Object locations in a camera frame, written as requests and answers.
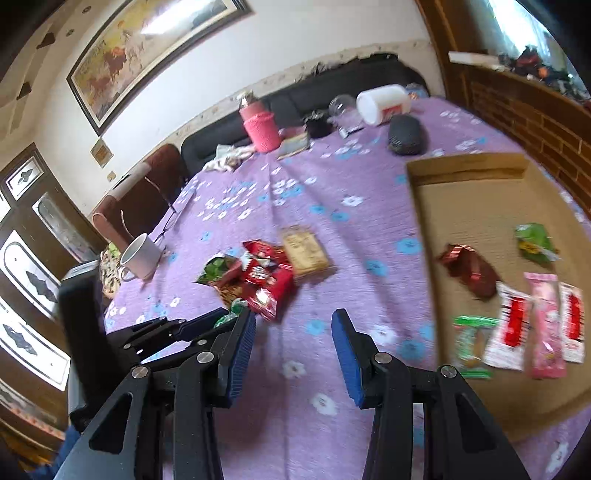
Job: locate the floral patterned cushion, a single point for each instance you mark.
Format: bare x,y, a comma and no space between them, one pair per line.
108,272

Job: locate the brown patterned snack packet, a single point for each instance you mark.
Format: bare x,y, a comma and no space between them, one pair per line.
228,293

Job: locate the framed wall painting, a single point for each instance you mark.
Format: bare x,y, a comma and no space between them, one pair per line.
138,50

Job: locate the red snack packet white print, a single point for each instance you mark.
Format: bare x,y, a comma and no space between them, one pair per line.
254,274

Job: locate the black sofa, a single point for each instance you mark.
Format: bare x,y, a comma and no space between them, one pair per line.
286,106

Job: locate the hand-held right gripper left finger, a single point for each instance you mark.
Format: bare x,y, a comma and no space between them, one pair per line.
242,355

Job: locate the white flat box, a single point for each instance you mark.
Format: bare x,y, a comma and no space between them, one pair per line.
471,57

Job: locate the cardboard box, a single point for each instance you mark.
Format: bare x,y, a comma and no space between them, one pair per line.
461,217

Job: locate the pile of assorted clutter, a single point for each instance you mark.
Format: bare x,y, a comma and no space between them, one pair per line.
531,60

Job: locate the yellow biscuit packet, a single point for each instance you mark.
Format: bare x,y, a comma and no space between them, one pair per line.
304,251

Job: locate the white mug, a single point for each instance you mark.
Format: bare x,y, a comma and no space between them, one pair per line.
141,258

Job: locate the brown chair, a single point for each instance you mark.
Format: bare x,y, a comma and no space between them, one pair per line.
161,166

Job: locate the wooden counter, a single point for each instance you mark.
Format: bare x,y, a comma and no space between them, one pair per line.
508,106

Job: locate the green snack packet white tag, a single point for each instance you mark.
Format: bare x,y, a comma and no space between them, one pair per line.
214,270

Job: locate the wooden door with glass panes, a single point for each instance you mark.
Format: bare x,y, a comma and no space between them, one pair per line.
27,221

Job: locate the black cup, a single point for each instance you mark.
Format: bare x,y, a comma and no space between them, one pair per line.
318,127

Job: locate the pink thermos with knit sleeve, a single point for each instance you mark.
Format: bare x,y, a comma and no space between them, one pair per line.
261,129

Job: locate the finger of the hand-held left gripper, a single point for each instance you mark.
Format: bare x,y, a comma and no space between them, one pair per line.
203,324
184,351

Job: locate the purple floral tablecloth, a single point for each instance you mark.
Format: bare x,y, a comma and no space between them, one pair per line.
323,194

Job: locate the small wall picture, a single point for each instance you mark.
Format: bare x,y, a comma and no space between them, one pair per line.
100,152

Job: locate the plain red snack packet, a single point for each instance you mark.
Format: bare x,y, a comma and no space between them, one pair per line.
281,281

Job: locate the red snack packet doll print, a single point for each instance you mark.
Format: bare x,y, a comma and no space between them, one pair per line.
263,302

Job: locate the pink snack packet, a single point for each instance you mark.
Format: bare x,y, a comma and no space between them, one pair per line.
547,323

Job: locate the window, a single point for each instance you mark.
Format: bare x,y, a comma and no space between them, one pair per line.
517,23

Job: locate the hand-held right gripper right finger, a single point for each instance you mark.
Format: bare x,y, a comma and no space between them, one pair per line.
348,355

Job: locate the small metal tool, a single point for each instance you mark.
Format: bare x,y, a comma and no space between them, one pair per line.
344,134

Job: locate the dark clothing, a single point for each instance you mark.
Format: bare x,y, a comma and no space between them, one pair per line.
323,69

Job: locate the small green snack packet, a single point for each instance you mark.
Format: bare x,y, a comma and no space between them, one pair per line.
228,318

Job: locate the dark red striped snack packet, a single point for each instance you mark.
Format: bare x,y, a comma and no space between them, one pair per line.
473,272

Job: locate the clear glass bowl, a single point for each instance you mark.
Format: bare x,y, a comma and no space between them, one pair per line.
341,105

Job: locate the white plastic jar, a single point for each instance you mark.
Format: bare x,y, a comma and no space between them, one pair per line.
378,104

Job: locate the eyeglasses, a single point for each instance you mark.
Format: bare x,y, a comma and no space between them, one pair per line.
162,195

